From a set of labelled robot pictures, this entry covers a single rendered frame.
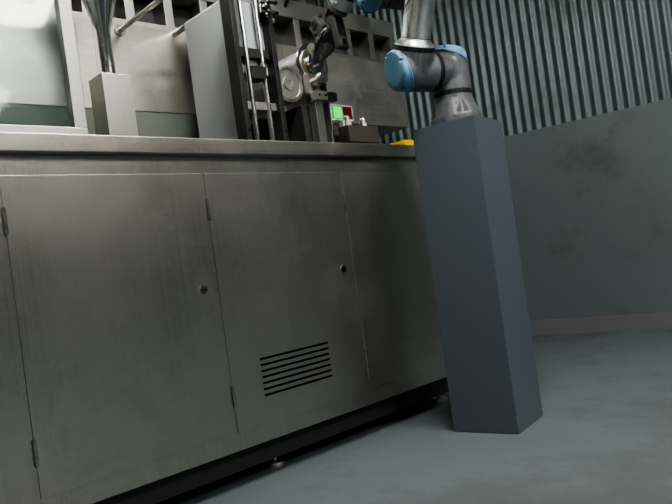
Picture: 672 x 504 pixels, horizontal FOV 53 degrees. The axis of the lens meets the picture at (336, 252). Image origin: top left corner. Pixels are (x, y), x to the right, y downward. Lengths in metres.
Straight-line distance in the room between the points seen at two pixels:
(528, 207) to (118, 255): 2.63
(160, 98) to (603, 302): 2.41
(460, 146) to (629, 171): 1.81
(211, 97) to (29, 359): 1.15
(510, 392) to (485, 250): 0.40
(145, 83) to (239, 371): 1.13
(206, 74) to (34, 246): 1.04
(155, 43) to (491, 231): 1.34
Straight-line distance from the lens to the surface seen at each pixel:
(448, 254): 1.99
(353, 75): 3.13
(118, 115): 2.07
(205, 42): 2.39
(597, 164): 3.71
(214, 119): 2.33
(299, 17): 3.01
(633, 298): 3.70
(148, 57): 2.50
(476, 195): 1.94
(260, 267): 1.83
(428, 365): 2.30
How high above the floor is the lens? 0.54
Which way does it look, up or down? 1 degrees up
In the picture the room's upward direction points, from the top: 8 degrees counter-clockwise
